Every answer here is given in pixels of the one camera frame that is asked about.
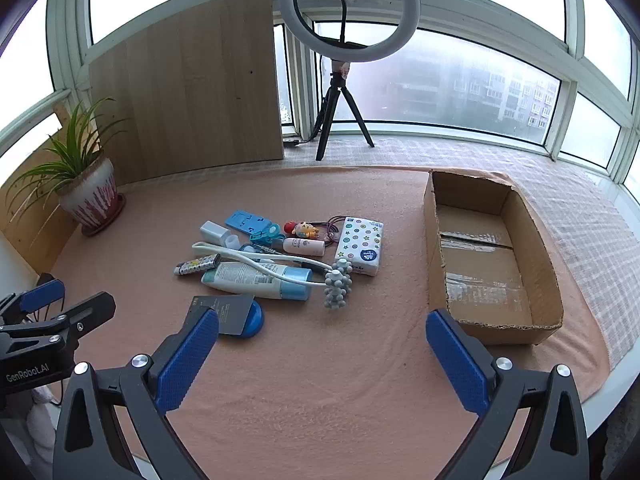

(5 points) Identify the potted green plant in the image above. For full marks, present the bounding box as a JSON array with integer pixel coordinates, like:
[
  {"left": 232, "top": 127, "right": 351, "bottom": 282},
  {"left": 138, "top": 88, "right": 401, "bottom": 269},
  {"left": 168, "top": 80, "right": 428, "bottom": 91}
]
[{"left": 5, "top": 97, "right": 131, "bottom": 228}]

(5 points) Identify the black cable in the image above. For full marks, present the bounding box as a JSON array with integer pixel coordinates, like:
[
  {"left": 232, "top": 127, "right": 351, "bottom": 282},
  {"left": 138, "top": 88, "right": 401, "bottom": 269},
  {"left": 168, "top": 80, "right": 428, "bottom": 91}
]
[{"left": 282, "top": 55, "right": 326, "bottom": 148}]

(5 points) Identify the checkered pink cloth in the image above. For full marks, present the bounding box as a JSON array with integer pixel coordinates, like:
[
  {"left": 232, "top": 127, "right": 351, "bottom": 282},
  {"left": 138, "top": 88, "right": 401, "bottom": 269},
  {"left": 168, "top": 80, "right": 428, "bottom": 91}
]
[{"left": 282, "top": 137, "right": 640, "bottom": 376}]

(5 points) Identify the patterned tissue pack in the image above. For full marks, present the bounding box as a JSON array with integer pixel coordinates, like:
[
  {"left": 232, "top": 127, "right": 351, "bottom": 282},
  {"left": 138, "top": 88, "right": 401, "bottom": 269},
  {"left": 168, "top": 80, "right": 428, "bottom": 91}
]
[{"left": 334, "top": 216, "right": 385, "bottom": 277}]

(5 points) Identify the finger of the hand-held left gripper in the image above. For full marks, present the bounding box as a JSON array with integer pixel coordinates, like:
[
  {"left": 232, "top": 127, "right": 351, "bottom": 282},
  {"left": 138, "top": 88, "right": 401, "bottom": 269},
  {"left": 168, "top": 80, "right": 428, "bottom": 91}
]
[
  {"left": 62, "top": 291, "right": 117, "bottom": 348},
  {"left": 0, "top": 280, "right": 66, "bottom": 328}
]

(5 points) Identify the pink blanket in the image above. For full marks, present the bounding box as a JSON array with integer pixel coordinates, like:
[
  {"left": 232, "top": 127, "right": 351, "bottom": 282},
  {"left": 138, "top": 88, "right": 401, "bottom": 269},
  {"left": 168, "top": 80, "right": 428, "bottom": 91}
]
[{"left": 37, "top": 165, "right": 613, "bottom": 471}]

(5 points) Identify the dark grey card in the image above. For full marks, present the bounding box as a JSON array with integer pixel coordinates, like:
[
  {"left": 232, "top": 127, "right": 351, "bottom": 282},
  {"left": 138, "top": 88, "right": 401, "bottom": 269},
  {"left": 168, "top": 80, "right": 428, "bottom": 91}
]
[{"left": 189, "top": 294, "right": 256, "bottom": 338}]

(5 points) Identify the small toy figure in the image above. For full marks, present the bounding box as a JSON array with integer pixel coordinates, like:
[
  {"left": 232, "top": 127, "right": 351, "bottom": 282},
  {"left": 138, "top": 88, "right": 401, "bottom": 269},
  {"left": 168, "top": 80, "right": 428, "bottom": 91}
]
[{"left": 283, "top": 220, "right": 321, "bottom": 240}]

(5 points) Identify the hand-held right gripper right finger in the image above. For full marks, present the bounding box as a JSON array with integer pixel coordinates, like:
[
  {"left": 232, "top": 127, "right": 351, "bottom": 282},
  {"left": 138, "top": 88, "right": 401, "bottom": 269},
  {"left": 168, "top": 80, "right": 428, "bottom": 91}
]
[{"left": 425, "top": 309, "right": 591, "bottom": 480}]

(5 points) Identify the red plant saucer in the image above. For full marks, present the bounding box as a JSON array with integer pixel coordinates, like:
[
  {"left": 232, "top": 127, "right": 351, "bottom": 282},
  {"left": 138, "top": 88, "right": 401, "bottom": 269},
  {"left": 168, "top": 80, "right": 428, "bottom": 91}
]
[{"left": 80, "top": 192, "right": 127, "bottom": 237}]

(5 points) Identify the white window frame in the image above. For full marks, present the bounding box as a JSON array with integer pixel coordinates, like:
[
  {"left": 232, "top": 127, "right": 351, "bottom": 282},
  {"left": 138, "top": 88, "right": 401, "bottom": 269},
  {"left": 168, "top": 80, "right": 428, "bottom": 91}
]
[{"left": 0, "top": 0, "right": 640, "bottom": 186}]

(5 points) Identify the black tripod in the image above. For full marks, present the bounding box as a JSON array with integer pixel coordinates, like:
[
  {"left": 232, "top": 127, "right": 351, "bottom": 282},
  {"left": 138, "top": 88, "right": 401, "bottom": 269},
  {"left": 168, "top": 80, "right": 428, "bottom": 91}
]
[{"left": 315, "top": 57, "right": 376, "bottom": 162}]

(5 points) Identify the white massager with grey balls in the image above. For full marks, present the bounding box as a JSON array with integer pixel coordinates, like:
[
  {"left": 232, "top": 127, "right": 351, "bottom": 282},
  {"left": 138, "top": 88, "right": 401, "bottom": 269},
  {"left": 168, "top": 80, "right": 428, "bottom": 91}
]
[{"left": 192, "top": 241, "right": 354, "bottom": 311}]

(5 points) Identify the blue clip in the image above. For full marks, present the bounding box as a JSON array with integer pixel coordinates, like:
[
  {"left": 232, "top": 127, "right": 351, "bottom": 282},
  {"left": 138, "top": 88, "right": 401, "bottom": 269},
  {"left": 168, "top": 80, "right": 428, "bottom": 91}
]
[{"left": 248, "top": 223, "right": 286, "bottom": 245}]

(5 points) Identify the small patterned tube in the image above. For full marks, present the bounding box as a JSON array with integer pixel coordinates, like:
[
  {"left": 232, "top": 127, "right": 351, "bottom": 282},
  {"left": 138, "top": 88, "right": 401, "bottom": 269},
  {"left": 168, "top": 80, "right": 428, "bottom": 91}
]
[{"left": 174, "top": 254, "right": 221, "bottom": 277}]

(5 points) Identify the dark blue hair tie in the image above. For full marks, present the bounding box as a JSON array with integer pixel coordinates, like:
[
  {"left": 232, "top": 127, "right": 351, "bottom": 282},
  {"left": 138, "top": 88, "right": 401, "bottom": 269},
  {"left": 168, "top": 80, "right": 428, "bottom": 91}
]
[{"left": 314, "top": 222, "right": 343, "bottom": 250}]

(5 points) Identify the wooden side panel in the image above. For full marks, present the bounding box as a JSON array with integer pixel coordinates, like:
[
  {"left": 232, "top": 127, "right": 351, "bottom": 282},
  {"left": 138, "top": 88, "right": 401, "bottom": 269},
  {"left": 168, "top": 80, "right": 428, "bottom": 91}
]
[{"left": 0, "top": 102, "right": 83, "bottom": 273}]

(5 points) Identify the white blue lotion tube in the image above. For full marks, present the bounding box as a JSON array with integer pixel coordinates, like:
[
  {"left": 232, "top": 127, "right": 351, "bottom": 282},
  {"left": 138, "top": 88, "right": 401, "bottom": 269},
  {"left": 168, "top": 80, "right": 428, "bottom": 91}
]
[{"left": 201, "top": 261, "right": 313, "bottom": 302}]

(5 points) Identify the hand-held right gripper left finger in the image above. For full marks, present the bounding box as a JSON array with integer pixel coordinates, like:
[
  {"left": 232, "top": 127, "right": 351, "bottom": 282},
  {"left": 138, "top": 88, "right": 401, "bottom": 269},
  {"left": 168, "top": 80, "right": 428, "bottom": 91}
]
[{"left": 52, "top": 305, "right": 221, "bottom": 480}]

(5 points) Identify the light wooden board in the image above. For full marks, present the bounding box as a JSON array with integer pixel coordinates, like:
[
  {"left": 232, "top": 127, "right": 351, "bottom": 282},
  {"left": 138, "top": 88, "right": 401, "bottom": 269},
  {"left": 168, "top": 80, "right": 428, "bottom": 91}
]
[{"left": 89, "top": 0, "right": 286, "bottom": 186}]

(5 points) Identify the blue phone stand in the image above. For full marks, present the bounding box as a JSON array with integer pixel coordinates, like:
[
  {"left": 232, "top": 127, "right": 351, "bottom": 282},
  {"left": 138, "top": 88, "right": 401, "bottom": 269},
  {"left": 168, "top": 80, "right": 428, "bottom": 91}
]
[{"left": 224, "top": 211, "right": 273, "bottom": 235}]

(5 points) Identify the small pink bottle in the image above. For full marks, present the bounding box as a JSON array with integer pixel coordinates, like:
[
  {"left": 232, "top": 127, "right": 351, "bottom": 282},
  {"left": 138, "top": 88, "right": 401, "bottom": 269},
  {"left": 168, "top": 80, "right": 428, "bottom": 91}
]
[{"left": 283, "top": 238, "right": 326, "bottom": 256}]

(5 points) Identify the white ring light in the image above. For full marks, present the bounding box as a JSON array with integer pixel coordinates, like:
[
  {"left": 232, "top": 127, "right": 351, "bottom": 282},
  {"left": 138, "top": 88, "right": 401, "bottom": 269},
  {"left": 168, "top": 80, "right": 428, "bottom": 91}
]
[{"left": 278, "top": 0, "right": 421, "bottom": 63}]

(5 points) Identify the cardboard box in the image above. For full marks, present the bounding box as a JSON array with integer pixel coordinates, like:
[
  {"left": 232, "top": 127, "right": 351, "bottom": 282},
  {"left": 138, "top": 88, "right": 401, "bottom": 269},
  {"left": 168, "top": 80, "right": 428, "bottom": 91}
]
[{"left": 424, "top": 170, "right": 565, "bottom": 346}]

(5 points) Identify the blue round case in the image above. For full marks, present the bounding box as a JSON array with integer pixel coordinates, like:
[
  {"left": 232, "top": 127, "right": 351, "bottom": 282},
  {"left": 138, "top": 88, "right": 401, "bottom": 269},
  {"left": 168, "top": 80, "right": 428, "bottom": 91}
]
[{"left": 220, "top": 300, "right": 264, "bottom": 340}]

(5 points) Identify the clear pen with black grip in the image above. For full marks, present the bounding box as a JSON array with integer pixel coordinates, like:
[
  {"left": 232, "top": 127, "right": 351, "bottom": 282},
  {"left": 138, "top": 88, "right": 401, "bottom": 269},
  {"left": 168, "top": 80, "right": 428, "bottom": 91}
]
[{"left": 250, "top": 255, "right": 335, "bottom": 272}]

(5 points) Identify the white charger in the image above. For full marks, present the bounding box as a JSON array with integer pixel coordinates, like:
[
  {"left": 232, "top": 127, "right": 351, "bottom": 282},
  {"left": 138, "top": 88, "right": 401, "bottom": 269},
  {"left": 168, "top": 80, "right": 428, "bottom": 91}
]
[{"left": 200, "top": 220, "right": 240, "bottom": 248}]

